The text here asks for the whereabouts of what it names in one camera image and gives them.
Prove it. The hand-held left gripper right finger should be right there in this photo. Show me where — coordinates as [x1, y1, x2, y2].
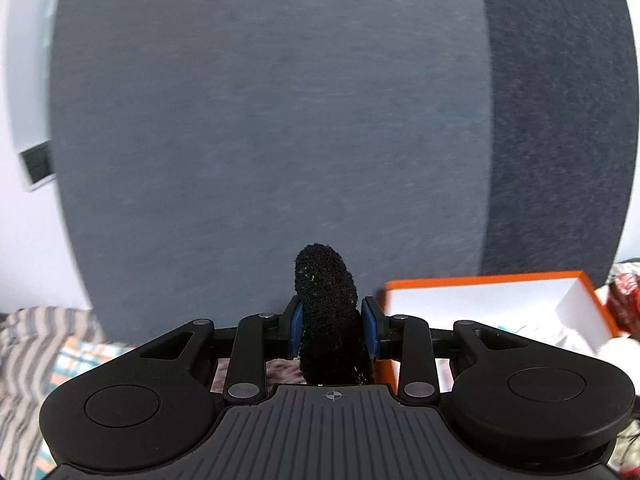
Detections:
[361, 296, 531, 406]

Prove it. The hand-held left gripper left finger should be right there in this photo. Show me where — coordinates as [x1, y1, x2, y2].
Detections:
[137, 295, 306, 406]

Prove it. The black fuzzy sock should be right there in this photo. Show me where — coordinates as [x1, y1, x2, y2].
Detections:
[280, 244, 374, 387]

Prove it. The orange cardboard box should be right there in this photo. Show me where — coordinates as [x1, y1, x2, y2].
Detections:
[370, 270, 632, 406]

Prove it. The white fluffy towel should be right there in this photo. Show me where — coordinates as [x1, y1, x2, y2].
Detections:
[597, 335, 640, 369]

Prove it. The light grey padded headboard panel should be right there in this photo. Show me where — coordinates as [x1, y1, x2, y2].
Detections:
[47, 0, 494, 347]

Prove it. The red floral blanket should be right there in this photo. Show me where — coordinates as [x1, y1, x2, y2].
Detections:
[212, 259, 640, 480]

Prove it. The striped bedsheet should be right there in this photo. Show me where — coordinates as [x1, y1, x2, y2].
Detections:
[0, 306, 142, 480]

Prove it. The dark grey padded headboard panel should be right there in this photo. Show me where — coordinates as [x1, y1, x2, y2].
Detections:
[475, 0, 639, 281]

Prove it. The white framed wall fixture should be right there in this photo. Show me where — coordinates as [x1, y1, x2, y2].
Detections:
[19, 142, 57, 192]

